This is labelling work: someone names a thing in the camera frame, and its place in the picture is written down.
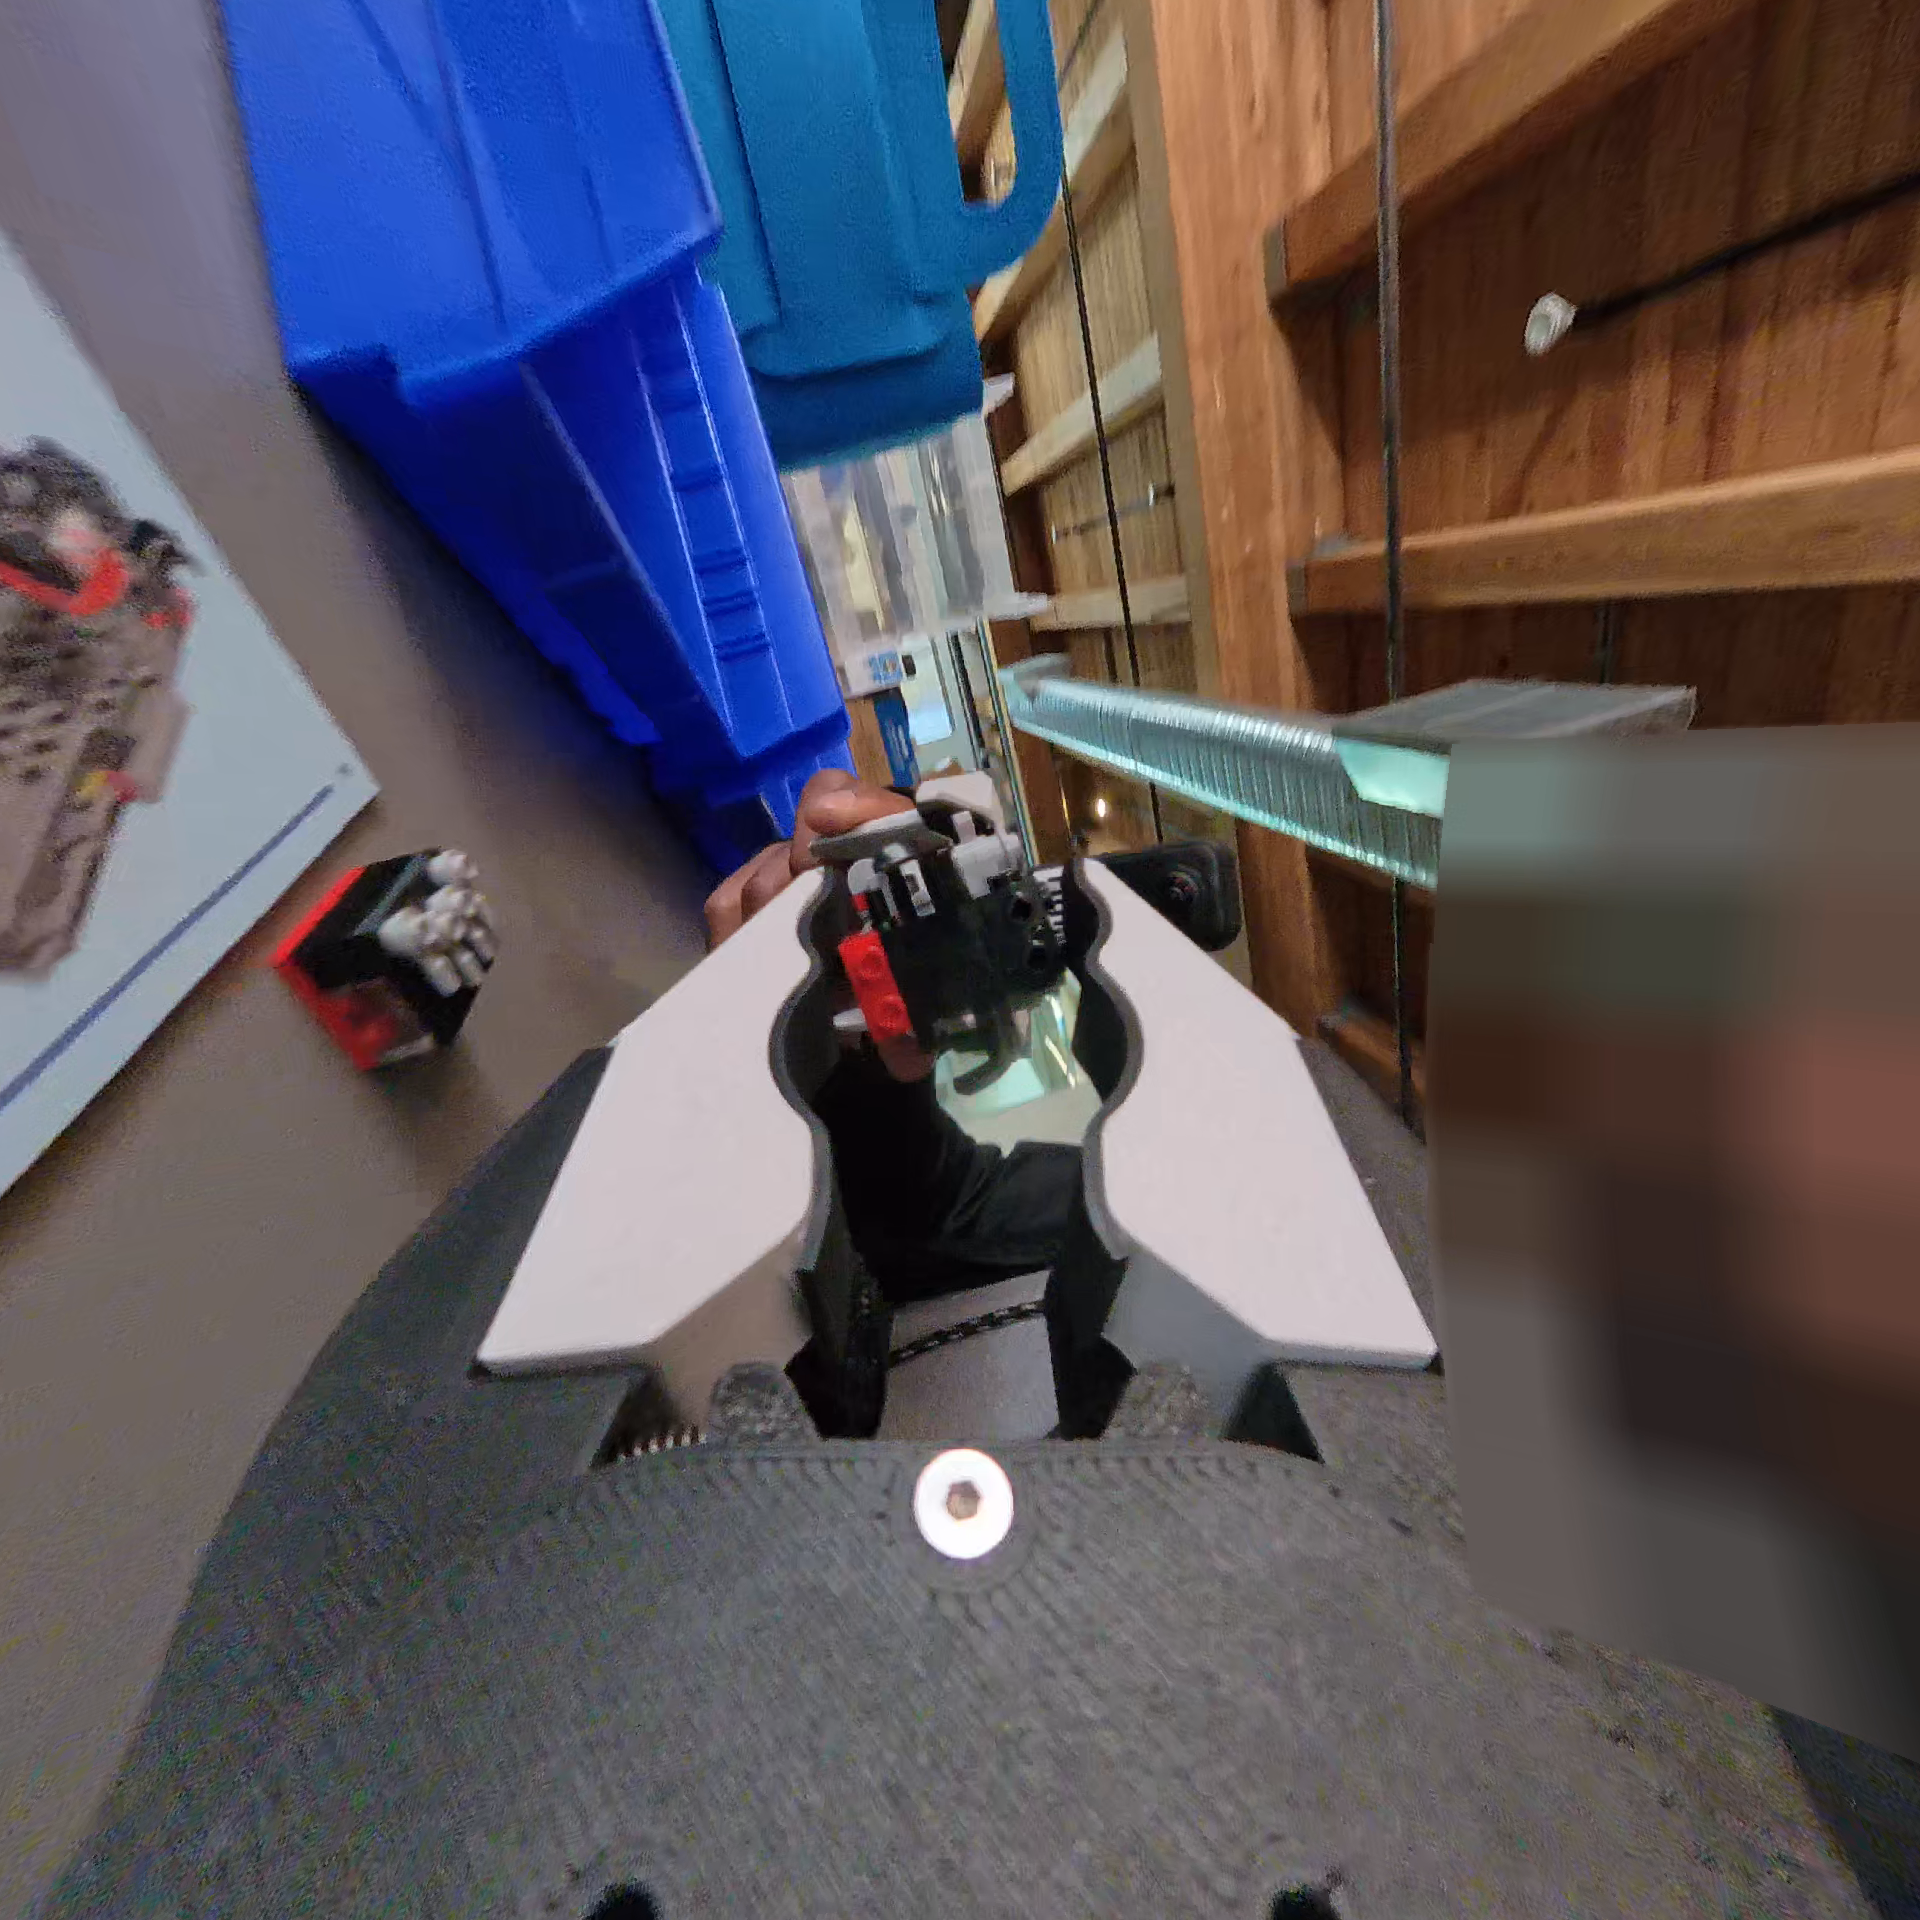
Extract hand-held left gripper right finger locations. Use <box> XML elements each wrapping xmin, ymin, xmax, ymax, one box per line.
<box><xmin>1067</xmin><ymin>854</ymin><xmax>1441</xmax><ymax>1373</ymax></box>

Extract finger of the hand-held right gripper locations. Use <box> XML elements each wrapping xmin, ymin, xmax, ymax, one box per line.
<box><xmin>807</xmin><ymin>802</ymin><xmax>943</xmax><ymax>876</ymax></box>

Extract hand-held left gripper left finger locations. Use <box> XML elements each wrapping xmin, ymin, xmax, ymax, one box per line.
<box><xmin>472</xmin><ymin>866</ymin><xmax>830</xmax><ymax>1378</ymax></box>

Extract grey black brick spaceship model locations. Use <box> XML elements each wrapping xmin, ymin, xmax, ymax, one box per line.
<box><xmin>816</xmin><ymin>802</ymin><xmax>1076</xmax><ymax>1100</ymax></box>

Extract small black red brick block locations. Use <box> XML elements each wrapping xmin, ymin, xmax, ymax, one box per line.
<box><xmin>269</xmin><ymin>844</ymin><xmax>502</xmax><ymax>1073</ymax></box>

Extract person's right hand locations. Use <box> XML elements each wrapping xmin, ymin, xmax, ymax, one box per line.
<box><xmin>699</xmin><ymin>765</ymin><xmax>920</xmax><ymax>953</ymax></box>

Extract ribbed blue plastic bin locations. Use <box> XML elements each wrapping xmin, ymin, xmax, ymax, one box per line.
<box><xmin>281</xmin><ymin>262</ymin><xmax>860</xmax><ymax>880</ymax></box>

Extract threaded metal rod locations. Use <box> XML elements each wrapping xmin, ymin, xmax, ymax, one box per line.
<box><xmin>1366</xmin><ymin>0</ymin><xmax>1430</xmax><ymax>1134</ymax></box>

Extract teal felt bag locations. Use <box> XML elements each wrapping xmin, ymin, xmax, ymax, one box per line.
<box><xmin>647</xmin><ymin>0</ymin><xmax>1069</xmax><ymax>472</ymax></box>

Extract brick building instruction booklet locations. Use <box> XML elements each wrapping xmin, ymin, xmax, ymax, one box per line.
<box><xmin>0</xmin><ymin>225</ymin><xmax>383</xmax><ymax>1203</ymax></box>

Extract silver corrugated duct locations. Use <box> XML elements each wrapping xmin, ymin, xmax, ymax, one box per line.
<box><xmin>992</xmin><ymin>650</ymin><xmax>1701</xmax><ymax>889</ymax></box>

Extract braided black cable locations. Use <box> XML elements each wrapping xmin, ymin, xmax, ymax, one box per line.
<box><xmin>885</xmin><ymin>1297</ymin><xmax>1056</xmax><ymax>1369</ymax></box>

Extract black cable with white plug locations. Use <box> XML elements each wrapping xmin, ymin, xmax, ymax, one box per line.
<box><xmin>1520</xmin><ymin>163</ymin><xmax>1920</xmax><ymax>361</ymax></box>

